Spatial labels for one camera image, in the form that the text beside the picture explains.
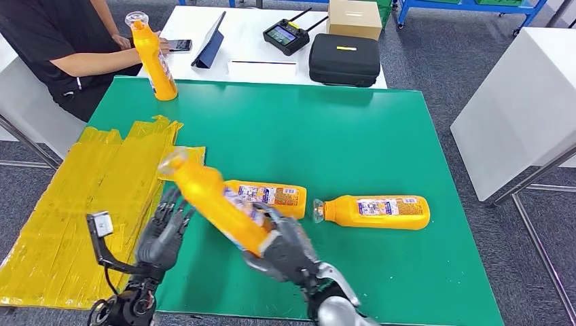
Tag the person's left hand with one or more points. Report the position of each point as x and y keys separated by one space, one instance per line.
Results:
x=121 y=41

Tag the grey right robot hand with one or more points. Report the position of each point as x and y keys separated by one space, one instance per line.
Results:
x=288 y=256

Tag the person's right hand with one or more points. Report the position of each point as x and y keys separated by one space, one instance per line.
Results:
x=164 y=45

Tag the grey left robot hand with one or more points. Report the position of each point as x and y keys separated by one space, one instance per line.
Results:
x=159 y=247

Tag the orange bottle clear cap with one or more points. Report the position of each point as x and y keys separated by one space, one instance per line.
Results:
x=207 y=193
x=292 y=200
x=155 y=63
x=342 y=211

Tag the person's left forearm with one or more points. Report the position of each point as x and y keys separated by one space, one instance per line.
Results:
x=104 y=18

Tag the person's right forearm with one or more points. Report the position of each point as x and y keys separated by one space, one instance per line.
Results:
x=99 y=63

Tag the black smartphone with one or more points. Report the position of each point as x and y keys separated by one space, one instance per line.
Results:
x=181 y=45

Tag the tablet in blue cover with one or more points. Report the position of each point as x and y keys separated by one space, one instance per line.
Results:
x=209 y=47

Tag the white table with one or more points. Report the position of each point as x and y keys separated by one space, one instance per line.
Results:
x=517 y=112
x=245 y=29
x=27 y=110

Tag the person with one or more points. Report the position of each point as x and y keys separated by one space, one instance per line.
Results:
x=36 y=40

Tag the yellow tape sheet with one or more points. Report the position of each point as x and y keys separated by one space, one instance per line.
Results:
x=67 y=202

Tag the long white box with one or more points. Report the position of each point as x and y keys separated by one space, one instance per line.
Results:
x=263 y=72

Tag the black remote controller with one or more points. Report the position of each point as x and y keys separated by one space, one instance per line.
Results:
x=286 y=37

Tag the green table mat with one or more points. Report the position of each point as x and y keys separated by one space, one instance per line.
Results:
x=315 y=135

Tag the black carrying case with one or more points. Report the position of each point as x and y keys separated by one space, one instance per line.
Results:
x=344 y=60

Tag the brown cardboard box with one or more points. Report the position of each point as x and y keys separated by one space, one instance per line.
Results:
x=354 y=20

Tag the green storage bin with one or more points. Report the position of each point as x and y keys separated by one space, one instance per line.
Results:
x=385 y=11
x=499 y=2

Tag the blue metal rack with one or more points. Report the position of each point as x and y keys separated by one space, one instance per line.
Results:
x=450 y=5

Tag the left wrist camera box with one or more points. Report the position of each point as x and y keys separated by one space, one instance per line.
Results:
x=102 y=223

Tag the grey metal table frame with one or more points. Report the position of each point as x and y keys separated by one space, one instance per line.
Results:
x=535 y=175
x=28 y=140

